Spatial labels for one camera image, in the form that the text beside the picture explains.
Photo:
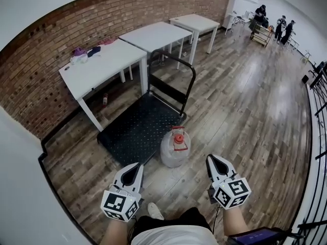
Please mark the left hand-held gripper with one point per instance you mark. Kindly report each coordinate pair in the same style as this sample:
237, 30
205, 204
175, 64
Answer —
116, 203

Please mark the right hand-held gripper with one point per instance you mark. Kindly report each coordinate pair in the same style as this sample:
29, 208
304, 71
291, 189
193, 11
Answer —
231, 194

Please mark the clear water jug red cap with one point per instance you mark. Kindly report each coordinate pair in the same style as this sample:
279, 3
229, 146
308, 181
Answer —
173, 156

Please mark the black platform cart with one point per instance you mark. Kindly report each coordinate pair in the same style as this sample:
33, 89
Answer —
138, 126

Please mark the person's left forearm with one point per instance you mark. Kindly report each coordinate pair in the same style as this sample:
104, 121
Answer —
115, 232

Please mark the person's right forearm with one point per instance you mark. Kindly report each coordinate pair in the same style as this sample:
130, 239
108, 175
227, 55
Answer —
235, 221

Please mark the person's white shoe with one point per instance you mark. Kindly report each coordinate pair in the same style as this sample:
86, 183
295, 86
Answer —
154, 210

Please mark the person's black shorts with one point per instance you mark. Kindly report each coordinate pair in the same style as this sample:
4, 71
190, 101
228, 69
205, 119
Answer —
173, 219

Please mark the person's white shirt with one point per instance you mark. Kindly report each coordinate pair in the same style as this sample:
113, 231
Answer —
173, 236

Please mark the wrist-worn device purple screen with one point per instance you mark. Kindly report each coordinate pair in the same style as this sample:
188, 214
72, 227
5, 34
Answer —
255, 237

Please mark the red and white bottle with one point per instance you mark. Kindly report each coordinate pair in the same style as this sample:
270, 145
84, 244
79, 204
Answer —
105, 100

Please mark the white table with clothes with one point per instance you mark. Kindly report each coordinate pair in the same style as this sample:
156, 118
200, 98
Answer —
102, 68

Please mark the black metal railing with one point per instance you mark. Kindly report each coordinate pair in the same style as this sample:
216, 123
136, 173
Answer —
318, 106

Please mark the small black box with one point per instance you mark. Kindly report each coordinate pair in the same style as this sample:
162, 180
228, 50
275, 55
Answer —
305, 79

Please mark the white cloth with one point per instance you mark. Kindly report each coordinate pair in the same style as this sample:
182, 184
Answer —
78, 59

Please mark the dark blue cloth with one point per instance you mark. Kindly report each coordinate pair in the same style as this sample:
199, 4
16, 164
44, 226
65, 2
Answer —
94, 51

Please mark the purple cloth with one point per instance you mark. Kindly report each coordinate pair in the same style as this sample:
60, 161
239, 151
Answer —
78, 51

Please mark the pink cloth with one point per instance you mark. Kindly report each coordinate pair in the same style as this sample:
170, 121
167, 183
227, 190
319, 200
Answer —
107, 42

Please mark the wooden trolley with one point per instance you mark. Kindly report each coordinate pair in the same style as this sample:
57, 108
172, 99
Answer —
261, 36

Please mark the white stool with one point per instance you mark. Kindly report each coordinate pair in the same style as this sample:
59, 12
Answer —
307, 56

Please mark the white bare table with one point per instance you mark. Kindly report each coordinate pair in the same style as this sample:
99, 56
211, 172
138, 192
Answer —
155, 36
194, 22

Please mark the white chair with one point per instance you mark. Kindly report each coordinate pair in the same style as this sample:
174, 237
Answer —
238, 19

